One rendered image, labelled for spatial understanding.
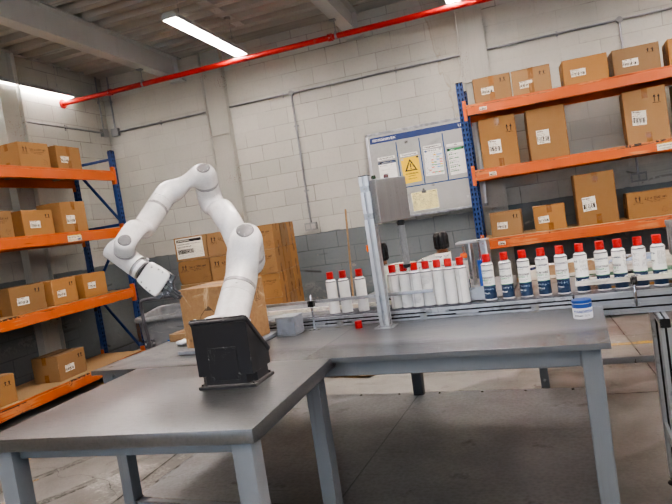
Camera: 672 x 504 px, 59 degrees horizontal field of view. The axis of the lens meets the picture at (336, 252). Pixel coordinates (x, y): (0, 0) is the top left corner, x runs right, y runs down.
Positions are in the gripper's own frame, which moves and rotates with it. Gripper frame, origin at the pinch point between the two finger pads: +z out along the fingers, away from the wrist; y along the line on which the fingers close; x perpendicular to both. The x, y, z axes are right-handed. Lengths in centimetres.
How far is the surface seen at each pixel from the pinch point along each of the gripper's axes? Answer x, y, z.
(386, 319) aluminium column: -48, -35, 69
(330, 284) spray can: -69, -33, 38
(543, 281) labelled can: -40, -86, 114
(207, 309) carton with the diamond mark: -43.8, 5.9, 2.0
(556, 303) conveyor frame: -37, -81, 123
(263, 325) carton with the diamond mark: -58, -1, 25
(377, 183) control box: -37, -81, 34
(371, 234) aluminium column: -44, -62, 43
